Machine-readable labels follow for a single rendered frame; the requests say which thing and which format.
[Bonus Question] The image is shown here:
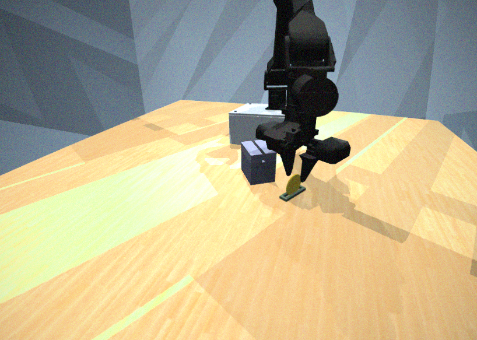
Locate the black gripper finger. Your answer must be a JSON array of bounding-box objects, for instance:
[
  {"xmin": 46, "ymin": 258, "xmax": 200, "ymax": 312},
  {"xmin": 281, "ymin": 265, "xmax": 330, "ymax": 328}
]
[
  {"xmin": 299, "ymin": 152, "xmax": 318, "ymax": 183},
  {"xmin": 280, "ymin": 150, "xmax": 296, "ymax": 176}
]

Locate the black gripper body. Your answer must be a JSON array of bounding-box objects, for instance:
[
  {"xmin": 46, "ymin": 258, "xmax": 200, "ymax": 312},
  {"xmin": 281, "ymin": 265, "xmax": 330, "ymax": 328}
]
[{"xmin": 256, "ymin": 103, "xmax": 351, "ymax": 164}]

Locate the gold coin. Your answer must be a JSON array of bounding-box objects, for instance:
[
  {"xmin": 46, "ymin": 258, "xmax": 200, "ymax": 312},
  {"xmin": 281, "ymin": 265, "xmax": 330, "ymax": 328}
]
[{"xmin": 286, "ymin": 174, "xmax": 301, "ymax": 195}]

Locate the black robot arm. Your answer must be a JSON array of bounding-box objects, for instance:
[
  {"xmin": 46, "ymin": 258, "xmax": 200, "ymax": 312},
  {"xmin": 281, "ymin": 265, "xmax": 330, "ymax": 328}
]
[{"xmin": 264, "ymin": 0, "xmax": 339, "ymax": 155}]

